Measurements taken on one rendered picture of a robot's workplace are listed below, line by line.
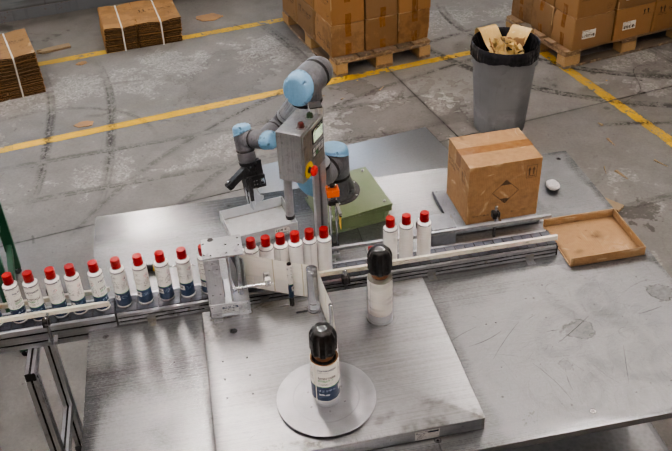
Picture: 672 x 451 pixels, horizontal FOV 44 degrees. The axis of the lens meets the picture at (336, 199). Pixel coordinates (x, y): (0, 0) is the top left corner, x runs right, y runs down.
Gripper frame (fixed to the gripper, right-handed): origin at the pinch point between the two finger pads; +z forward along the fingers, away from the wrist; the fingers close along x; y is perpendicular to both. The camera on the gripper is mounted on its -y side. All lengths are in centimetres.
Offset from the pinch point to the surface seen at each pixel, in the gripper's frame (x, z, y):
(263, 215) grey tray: -3.3, 3.8, 3.5
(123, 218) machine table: 22, -2, -49
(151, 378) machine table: -69, 20, -62
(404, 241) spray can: -65, 4, 37
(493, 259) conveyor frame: -73, 18, 69
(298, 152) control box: -65, -40, 2
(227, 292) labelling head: -56, 5, -29
